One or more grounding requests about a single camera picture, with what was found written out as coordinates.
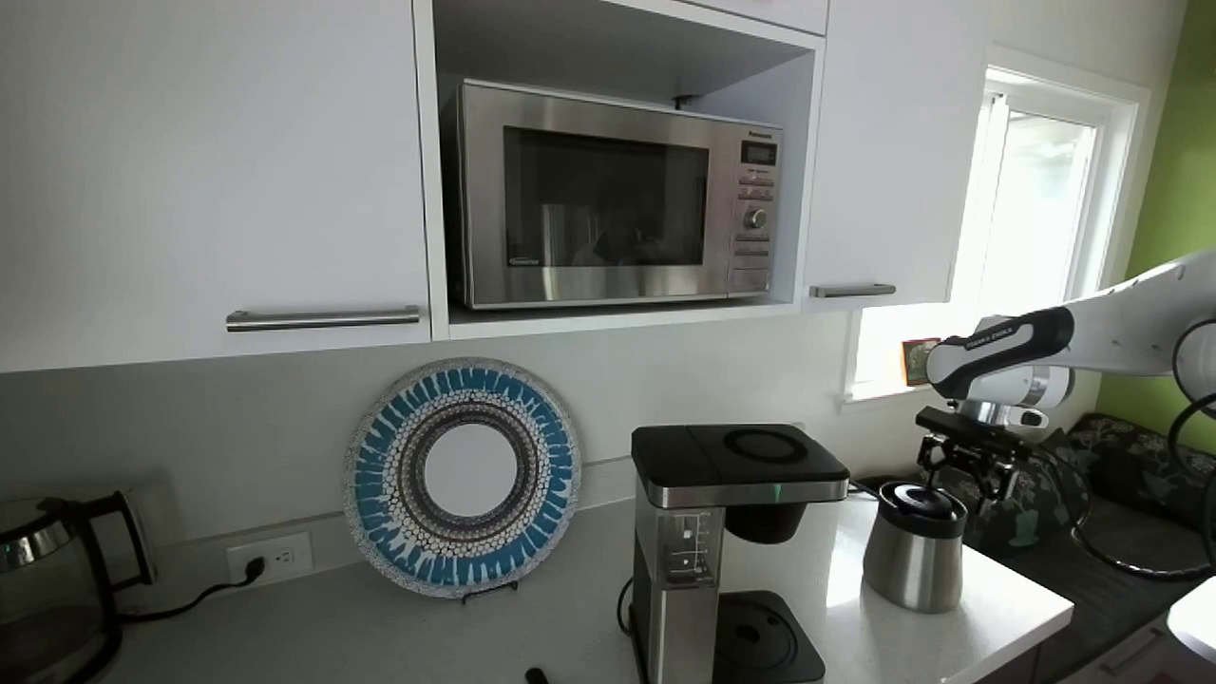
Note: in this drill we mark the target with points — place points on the small dark picture frame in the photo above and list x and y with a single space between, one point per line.
917 357

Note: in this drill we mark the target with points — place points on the steel kettle with black lid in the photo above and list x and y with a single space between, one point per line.
915 548

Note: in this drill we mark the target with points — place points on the white wall power outlet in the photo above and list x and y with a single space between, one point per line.
279 555

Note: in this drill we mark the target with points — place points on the glass kettle black handle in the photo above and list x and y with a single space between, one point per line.
59 620

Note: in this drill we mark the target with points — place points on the blue white decorative plate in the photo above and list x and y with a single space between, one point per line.
462 480

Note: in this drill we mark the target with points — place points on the white left cabinet door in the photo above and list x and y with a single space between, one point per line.
208 178

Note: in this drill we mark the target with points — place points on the black steel coffee maker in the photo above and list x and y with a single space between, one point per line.
697 490

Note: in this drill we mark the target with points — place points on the dark floral cushion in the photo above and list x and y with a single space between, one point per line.
1075 470

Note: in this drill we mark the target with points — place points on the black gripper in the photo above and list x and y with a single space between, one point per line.
974 449

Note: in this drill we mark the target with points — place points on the white upper cabinet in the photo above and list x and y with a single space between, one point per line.
873 99

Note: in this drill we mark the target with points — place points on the window with white frame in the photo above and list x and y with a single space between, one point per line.
1050 172

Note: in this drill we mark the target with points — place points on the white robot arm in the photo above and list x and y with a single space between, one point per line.
1162 319

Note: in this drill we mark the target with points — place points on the stainless steel microwave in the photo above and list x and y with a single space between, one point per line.
595 201

